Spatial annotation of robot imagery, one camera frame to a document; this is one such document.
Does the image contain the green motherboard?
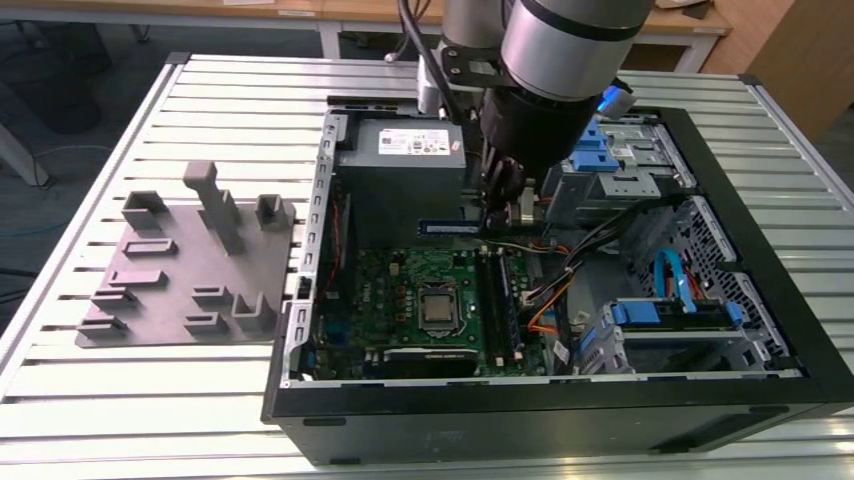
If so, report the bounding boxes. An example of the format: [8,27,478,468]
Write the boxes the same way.
[312,244,555,381]

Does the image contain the red and black twisted wire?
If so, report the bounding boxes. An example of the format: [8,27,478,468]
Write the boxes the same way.
[331,192,352,266]

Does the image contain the grey metal drive cage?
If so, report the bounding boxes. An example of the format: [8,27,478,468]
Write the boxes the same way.
[539,117,693,236]
[577,294,802,377]

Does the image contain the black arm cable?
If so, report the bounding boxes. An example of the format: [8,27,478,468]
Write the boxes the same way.
[396,0,473,125]

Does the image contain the grey parts rack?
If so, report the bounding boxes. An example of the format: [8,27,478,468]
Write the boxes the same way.
[72,160,299,350]

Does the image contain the blue data wire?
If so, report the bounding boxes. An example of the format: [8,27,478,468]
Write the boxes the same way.
[651,248,701,315]

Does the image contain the silver CPU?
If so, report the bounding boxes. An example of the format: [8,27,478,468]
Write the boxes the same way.
[423,294,459,322]

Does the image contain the blue plastic drive rail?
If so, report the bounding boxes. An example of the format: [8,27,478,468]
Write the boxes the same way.
[570,123,634,175]

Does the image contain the black office chair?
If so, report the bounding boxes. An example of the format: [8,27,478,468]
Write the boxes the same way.
[0,19,114,137]

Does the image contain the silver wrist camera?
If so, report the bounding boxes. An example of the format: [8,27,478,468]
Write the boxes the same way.
[415,54,447,118]
[595,78,638,120]

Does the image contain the black PC case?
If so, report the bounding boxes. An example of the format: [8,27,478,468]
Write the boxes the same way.
[258,92,854,469]

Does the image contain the CPU socket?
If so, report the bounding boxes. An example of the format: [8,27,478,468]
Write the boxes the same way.
[414,280,467,341]

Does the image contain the wooden cabinet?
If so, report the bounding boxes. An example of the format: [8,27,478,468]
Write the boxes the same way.
[699,0,854,147]

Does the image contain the black cable bundle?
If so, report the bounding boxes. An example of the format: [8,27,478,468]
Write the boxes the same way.
[526,199,689,306]

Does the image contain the wooden desk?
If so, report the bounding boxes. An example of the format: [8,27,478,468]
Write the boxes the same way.
[0,0,733,71]

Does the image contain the grey power supply unit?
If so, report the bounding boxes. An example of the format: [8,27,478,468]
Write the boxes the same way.
[332,117,468,251]

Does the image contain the hard disk in blue carrier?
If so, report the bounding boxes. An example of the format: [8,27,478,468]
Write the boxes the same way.
[611,297,747,335]

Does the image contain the black graphics card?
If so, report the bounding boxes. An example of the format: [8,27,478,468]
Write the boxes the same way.
[382,346,481,380]

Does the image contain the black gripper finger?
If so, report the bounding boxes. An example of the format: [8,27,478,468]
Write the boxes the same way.
[479,149,517,239]
[507,172,541,231]

